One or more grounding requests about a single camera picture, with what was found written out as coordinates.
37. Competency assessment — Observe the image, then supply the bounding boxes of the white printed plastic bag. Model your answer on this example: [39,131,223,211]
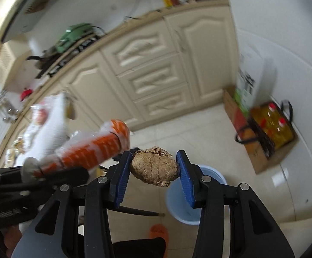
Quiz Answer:
[23,93,72,164]

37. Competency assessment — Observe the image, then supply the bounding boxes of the orange white plastic packet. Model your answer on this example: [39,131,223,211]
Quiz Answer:
[34,118,132,178]

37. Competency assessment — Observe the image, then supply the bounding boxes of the orange slipper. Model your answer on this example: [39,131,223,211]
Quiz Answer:
[149,224,169,248]

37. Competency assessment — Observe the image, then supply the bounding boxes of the person's left hand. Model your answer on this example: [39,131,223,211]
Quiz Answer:
[4,224,24,252]

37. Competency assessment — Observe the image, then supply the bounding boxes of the blue plastic bin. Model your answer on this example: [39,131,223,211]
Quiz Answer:
[165,165,227,225]

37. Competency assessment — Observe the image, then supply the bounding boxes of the large cream carved drawer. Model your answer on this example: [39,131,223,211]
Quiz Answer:
[101,26,180,75]

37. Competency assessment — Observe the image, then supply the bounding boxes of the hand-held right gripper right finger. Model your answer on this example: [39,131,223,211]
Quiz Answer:
[176,149,293,258]

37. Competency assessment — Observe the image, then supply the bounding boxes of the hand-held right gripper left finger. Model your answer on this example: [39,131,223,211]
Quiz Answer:
[11,150,133,258]

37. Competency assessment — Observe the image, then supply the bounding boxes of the lattice door wall cabinet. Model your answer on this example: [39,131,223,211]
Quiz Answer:
[0,41,25,86]

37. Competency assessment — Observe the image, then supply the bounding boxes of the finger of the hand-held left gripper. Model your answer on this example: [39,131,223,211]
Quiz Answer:
[0,157,90,191]

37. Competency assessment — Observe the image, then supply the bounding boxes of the black range hood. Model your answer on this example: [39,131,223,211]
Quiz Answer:
[0,0,81,43]

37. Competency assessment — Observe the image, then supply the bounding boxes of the green electric cooker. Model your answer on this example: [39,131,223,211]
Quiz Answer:
[55,23,95,53]

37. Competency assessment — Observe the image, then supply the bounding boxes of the brown paper ball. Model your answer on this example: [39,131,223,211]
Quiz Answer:
[130,146,180,187]

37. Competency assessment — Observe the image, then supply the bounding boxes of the black gas stove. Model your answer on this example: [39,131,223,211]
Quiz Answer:
[39,35,104,79]

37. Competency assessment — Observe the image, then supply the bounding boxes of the cream base kitchen cabinets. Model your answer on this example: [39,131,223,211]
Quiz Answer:
[0,0,239,167]

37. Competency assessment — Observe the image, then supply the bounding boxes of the brown cardboard box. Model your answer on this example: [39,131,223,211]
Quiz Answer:
[223,85,299,175]

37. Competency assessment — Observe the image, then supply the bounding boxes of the yellow cooking oil bottle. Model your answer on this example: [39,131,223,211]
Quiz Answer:
[251,101,280,131]
[266,118,295,150]

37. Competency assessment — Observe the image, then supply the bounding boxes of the dark wok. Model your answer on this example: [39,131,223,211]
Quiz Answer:
[27,45,63,72]

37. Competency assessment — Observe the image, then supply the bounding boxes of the black bag strap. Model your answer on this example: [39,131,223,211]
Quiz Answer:
[235,100,293,160]

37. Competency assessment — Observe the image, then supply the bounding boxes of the hanging kitchen utensils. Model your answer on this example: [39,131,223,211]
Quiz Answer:
[0,90,21,123]

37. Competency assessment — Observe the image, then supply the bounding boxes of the white flat carton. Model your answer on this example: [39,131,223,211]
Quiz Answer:
[236,45,278,109]

